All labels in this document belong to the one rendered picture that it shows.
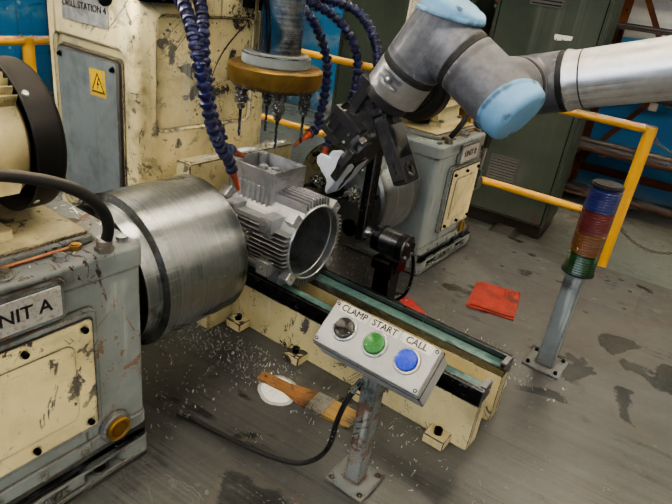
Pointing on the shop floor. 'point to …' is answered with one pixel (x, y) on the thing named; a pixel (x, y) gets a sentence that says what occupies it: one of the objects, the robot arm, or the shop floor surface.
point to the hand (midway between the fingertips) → (333, 190)
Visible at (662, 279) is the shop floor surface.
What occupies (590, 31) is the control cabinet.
